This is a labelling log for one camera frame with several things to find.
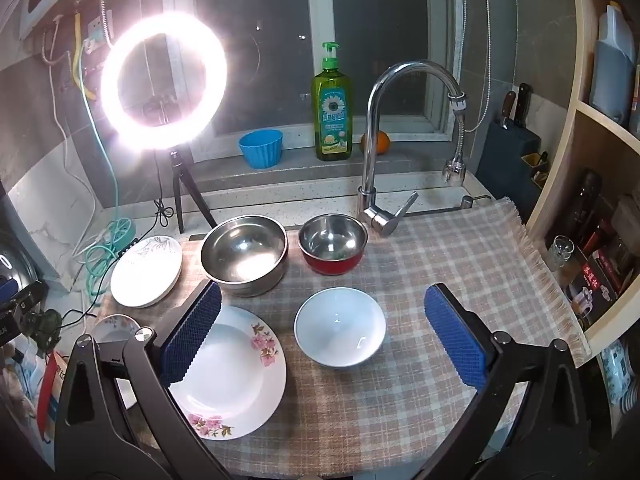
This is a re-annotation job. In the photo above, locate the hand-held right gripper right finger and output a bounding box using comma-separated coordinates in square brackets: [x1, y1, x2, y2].
[424, 282, 613, 480]

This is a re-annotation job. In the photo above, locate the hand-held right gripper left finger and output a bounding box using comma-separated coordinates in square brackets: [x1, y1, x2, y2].
[54, 280, 236, 480]

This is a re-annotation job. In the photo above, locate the pink flower print plate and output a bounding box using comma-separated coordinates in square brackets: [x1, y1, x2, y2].
[167, 305, 288, 442]

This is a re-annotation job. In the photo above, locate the small white plate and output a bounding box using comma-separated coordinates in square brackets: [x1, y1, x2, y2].
[91, 314, 142, 348]

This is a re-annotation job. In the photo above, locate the grey leaf print plate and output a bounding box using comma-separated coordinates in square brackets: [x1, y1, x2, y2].
[110, 235, 184, 309]

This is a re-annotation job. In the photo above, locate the large stainless steel bowl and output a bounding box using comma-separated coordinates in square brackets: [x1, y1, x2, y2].
[200, 215, 290, 297]

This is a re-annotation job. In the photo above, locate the white ceramic bowl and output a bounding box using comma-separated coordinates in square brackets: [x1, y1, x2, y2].
[293, 287, 387, 369]

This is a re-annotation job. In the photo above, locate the red steel bowl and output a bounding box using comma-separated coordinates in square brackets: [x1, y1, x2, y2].
[297, 213, 369, 277]

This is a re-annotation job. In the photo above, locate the steel pot lid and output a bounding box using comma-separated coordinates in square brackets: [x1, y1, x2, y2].
[0, 230, 38, 291]

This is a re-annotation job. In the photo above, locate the checked fringed cloth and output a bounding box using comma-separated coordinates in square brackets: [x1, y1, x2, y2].
[92, 197, 593, 480]

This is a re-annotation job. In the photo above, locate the red white packet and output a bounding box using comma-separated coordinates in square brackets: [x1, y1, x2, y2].
[37, 350, 71, 431]

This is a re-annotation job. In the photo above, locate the clear drinking glass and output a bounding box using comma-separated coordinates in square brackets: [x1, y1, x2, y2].
[545, 236, 576, 273]

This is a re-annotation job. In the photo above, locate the black tripod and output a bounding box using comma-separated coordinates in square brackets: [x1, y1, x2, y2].
[167, 150, 218, 233]

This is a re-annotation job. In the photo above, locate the red printed box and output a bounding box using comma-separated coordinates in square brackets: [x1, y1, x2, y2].
[565, 250, 633, 321]

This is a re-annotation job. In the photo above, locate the chrome faucet spray extension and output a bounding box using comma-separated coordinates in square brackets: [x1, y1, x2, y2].
[442, 95, 469, 188]

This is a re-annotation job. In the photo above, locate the dark blue knife block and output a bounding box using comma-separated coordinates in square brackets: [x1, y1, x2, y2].
[477, 120, 541, 201]

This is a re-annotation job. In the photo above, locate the yellow-green utensil holder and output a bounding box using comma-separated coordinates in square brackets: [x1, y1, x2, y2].
[520, 151, 551, 188]

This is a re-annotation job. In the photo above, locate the dark bottle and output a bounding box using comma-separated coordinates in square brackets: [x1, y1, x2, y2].
[565, 169, 603, 251]

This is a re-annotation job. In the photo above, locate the blue fluted cup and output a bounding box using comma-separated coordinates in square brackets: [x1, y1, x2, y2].
[238, 129, 284, 170]

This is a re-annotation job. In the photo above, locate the chrome faucet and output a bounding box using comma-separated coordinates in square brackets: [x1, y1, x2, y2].
[357, 60, 468, 238]

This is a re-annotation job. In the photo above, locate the wooden shelf unit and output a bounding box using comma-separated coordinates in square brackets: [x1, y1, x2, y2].
[525, 0, 640, 356]

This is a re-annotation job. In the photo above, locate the orange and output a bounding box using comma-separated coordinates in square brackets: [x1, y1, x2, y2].
[361, 130, 390, 156]

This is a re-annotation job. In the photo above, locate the green dish soap bottle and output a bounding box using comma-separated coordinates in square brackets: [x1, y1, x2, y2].
[311, 41, 353, 162]

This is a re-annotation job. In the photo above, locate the dark liquid plastic jug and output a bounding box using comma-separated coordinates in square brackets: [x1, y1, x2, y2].
[589, 4, 638, 128]

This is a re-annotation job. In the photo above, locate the window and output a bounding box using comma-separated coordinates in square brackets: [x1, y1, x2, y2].
[175, 0, 461, 161]

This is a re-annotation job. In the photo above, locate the green cable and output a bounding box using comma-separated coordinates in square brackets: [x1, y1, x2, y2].
[72, 92, 137, 302]

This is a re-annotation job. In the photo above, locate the black cable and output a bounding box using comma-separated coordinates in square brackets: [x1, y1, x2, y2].
[153, 199, 174, 234]

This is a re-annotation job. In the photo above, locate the white cable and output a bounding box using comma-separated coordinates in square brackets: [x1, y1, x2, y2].
[41, 30, 103, 263]

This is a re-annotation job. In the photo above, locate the ring light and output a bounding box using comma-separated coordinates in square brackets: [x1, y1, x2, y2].
[99, 10, 228, 153]

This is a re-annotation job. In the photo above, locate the brown handled knife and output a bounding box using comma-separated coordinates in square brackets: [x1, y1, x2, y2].
[501, 91, 517, 131]

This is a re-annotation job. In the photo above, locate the black handled knife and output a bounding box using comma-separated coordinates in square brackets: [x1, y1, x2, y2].
[515, 82, 533, 128]

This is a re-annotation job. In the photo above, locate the wall socket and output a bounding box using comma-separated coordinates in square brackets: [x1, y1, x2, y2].
[82, 17, 108, 56]

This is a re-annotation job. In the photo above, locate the metal flexible hose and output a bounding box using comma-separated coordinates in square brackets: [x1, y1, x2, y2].
[99, 0, 113, 47]

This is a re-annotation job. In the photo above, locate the white bead chain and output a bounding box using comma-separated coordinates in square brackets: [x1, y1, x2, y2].
[462, 0, 494, 133]

